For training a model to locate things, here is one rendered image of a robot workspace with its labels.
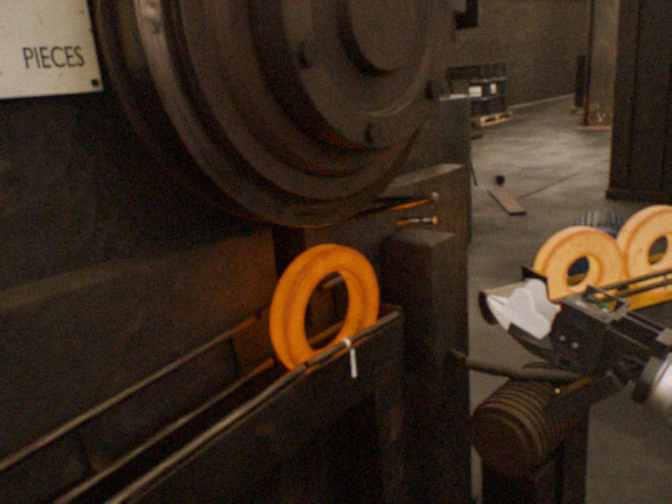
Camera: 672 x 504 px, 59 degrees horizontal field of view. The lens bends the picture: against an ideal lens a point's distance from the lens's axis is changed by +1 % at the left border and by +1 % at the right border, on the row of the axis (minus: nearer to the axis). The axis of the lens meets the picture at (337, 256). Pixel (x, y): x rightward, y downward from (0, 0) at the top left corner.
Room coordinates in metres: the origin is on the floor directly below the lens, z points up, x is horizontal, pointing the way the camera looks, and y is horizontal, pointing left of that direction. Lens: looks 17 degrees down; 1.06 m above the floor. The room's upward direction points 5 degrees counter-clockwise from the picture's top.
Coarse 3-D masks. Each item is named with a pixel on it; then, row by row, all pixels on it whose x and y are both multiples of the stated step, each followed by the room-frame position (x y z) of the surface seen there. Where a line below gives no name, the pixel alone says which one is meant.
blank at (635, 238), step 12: (636, 216) 0.99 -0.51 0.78; (648, 216) 0.97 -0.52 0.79; (660, 216) 0.97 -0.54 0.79; (624, 228) 0.98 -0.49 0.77; (636, 228) 0.96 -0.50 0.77; (648, 228) 0.96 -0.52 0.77; (660, 228) 0.97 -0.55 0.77; (624, 240) 0.97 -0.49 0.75; (636, 240) 0.96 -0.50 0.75; (648, 240) 0.96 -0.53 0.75; (624, 252) 0.96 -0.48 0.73; (636, 252) 0.96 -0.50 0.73; (624, 264) 0.96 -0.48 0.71; (636, 264) 0.96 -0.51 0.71; (648, 264) 0.97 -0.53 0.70; (660, 264) 0.99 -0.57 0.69; (624, 276) 0.97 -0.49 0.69; (660, 276) 0.97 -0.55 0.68; (660, 288) 0.97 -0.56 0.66
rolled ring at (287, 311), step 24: (312, 264) 0.72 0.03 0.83; (336, 264) 0.75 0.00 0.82; (360, 264) 0.78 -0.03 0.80; (288, 288) 0.70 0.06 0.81; (312, 288) 0.72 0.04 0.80; (360, 288) 0.79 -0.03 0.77; (288, 312) 0.69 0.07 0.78; (360, 312) 0.79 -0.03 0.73; (288, 336) 0.68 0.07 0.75; (288, 360) 0.69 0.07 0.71
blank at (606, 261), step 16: (560, 240) 0.94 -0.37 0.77; (576, 240) 0.94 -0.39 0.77; (592, 240) 0.94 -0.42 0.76; (608, 240) 0.95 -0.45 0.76; (544, 256) 0.94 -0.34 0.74; (560, 256) 0.93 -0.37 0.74; (576, 256) 0.94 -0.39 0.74; (592, 256) 0.95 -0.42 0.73; (608, 256) 0.95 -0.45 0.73; (544, 272) 0.93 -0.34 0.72; (560, 272) 0.93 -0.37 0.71; (592, 272) 0.97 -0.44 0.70; (608, 272) 0.95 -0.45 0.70; (560, 288) 0.93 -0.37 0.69; (576, 288) 0.96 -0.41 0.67
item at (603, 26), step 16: (592, 0) 8.82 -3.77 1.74; (608, 0) 8.71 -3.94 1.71; (592, 16) 8.84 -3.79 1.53; (608, 16) 8.69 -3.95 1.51; (592, 32) 8.84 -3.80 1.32; (608, 32) 8.69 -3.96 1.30; (592, 48) 8.83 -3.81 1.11; (608, 48) 8.65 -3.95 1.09; (592, 64) 8.83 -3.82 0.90; (608, 64) 8.56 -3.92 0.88; (592, 80) 8.82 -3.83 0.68; (608, 80) 8.56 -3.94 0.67; (592, 96) 8.81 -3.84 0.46; (608, 96) 8.58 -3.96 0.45; (592, 112) 8.80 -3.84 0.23; (608, 112) 8.61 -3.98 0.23; (576, 128) 8.79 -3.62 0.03; (592, 128) 8.65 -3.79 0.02; (608, 128) 8.49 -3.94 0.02
